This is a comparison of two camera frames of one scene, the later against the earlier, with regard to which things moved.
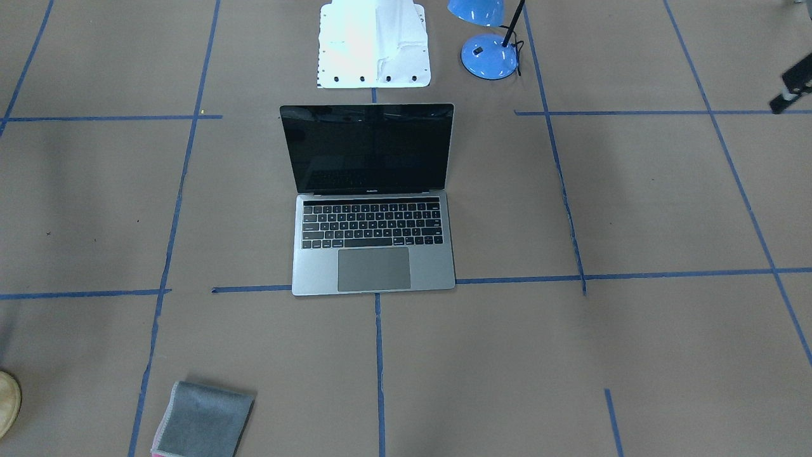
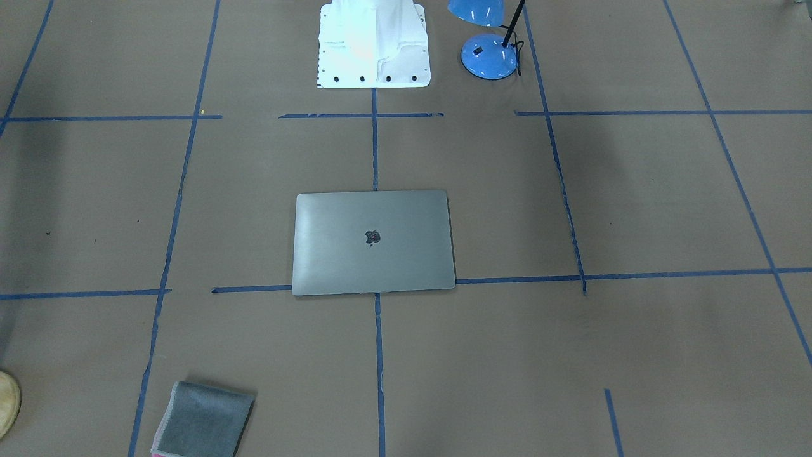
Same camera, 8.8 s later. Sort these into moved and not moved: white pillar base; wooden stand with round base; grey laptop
Moved: grey laptop
Not moved: white pillar base; wooden stand with round base
